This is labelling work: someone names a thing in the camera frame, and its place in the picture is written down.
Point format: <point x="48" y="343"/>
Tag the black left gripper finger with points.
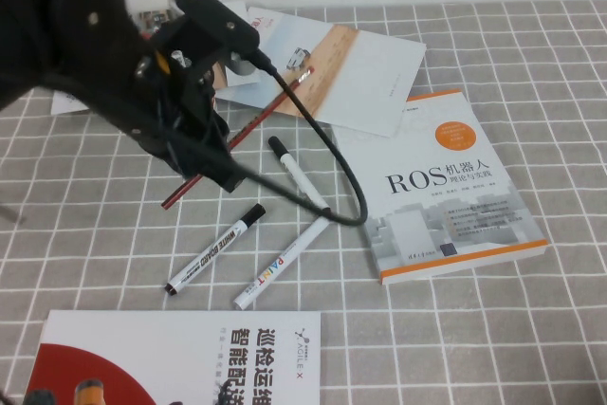
<point x="227" y="176"/>
<point x="219" y="139"/>

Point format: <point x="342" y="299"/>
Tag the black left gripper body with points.
<point x="185" y="111"/>

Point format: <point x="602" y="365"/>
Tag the red and black striped pencil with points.
<point x="280" y="99"/>

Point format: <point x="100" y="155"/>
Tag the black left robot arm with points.
<point x="57" y="44"/>

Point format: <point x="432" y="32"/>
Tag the slim white marker black cap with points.
<point x="299" y="175"/>

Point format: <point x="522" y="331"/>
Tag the white board marker black cap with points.
<point x="213" y="251"/>

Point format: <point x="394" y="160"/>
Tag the white paint marker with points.
<point x="284" y="258"/>

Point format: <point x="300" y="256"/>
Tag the brochure with indoor robot photo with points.
<point x="66" y="105"/>

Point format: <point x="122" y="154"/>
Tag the brochure with desert vehicle photo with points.
<point x="370" y="78"/>

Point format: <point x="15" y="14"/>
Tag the red and white AgileX brochure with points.
<point x="189" y="357"/>

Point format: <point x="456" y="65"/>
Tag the white and orange ROS book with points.
<point x="427" y="215"/>

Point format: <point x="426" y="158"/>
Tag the grey checkered tablecloth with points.
<point x="474" y="329"/>

